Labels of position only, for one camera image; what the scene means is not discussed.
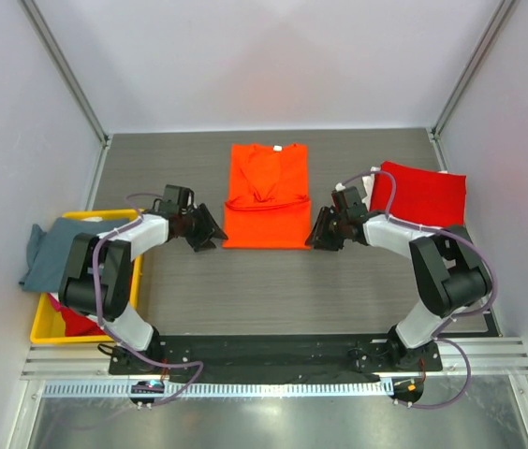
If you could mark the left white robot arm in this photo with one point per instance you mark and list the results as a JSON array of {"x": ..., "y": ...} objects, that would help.
[{"x": 98, "y": 272}]

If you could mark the yellow plastic bin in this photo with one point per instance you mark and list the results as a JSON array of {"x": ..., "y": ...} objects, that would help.
[{"x": 49, "y": 327}]

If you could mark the folded white t shirt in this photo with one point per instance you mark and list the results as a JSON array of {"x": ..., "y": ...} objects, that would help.
[{"x": 368, "y": 185}]

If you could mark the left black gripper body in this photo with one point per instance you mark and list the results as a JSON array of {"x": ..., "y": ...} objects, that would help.
[{"x": 189, "y": 224}]

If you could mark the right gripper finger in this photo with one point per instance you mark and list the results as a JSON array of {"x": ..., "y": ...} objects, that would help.
[
  {"x": 325, "y": 243},
  {"x": 321, "y": 230}
]

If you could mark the aluminium frame post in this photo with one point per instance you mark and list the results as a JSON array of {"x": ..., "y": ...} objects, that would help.
[
  {"x": 488, "y": 38},
  {"x": 52, "y": 47}
]

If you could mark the orange t shirt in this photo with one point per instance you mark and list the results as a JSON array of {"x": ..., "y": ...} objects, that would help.
[{"x": 268, "y": 205}]

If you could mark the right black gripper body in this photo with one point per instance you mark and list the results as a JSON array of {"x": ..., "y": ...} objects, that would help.
[{"x": 330, "y": 229}]

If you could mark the right aluminium frame post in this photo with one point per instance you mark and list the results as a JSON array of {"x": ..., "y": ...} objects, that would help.
[{"x": 488, "y": 38}]

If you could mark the left aluminium frame post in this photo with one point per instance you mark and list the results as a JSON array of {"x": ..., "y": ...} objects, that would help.
[{"x": 52, "y": 47}]

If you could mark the red shirt in bin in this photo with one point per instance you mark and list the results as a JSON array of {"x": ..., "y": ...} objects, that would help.
[{"x": 83, "y": 325}]

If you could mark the folded red t shirt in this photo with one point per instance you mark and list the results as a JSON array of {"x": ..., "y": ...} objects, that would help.
[{"x": 427, "y": 197}]

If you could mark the white slotted cable duct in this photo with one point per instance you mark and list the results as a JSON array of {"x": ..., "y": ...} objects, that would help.
[{"x": 154, "y": 389}]

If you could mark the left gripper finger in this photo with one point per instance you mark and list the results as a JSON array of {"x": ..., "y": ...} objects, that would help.
[
  {"x": 206, "y": 227},
  {"x": 202, "y": 241}
]

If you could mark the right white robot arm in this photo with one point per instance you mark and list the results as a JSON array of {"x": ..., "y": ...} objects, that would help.
[{"x": 449, "y": 273}]

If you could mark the grey blue t shirt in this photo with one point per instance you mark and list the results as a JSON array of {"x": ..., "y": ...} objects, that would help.
[{"x": 33, "y": 249}]

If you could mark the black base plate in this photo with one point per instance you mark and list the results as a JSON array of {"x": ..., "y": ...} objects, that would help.
[{"x": 296, "y": 359}]

